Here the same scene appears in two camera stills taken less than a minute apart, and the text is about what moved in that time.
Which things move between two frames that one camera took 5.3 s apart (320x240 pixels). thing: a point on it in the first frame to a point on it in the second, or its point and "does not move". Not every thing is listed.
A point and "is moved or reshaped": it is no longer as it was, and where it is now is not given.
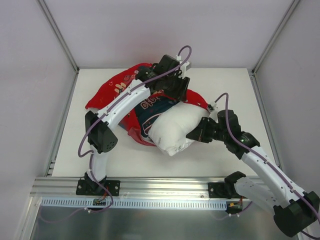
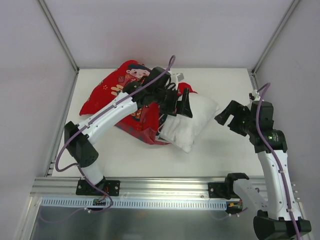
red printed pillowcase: [136, 118] is moved or reshaped
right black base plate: [223, 190] does not move
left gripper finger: [182, 88] to [183, 107]
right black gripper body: [202, 129] to [236, 118]
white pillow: [170, 129] is moved or reshaped
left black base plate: [92, 187] does not move
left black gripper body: [176, 88] to [171, 102]
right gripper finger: [205, 131] to [222, 118]
